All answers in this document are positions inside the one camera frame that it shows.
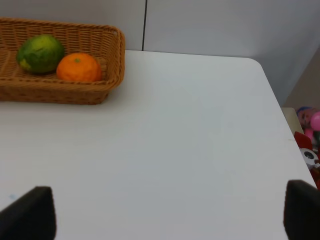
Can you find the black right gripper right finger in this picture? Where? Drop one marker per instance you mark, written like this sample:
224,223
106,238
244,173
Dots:
301,215

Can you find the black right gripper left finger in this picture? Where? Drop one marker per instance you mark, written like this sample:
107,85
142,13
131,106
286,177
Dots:
30,217

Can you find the orange mandarin fruit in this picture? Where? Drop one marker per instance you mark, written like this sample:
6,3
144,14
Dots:
79,67

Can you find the green lime fruit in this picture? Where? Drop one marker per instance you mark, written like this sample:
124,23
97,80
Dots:
40,54

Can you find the colourful toys pile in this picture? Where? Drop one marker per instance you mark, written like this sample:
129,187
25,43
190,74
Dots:
309,141

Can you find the light orange wicker basket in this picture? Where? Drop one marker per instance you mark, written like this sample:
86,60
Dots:
104,42

